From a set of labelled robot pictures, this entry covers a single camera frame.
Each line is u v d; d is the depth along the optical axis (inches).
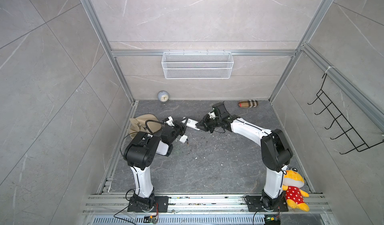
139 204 26.8
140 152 20.2
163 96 45.0
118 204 29.4
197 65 39.6
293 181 29.4
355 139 24.1
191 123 34.8
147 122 33.0
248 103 45.0
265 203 25.7
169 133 29.5
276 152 19.8
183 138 38.3
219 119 28.8
